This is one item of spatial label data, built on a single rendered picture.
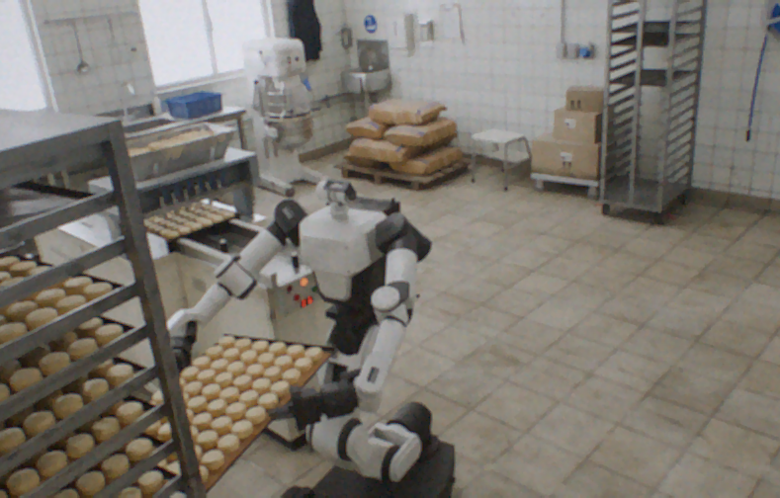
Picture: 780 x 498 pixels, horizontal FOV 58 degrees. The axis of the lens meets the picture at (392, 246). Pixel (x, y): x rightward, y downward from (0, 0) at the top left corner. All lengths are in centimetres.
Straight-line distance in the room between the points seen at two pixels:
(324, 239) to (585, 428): 170
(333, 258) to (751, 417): 217
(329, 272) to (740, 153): 439
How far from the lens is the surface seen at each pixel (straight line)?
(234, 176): 366
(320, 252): 224
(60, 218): 130
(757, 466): 338
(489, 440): 332
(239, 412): 187
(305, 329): 310
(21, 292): 129
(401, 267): 203
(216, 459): 174
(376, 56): 795
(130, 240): 136
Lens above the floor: 204
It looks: 22 degrees down
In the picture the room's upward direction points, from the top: 5 degrees counter-clockwise
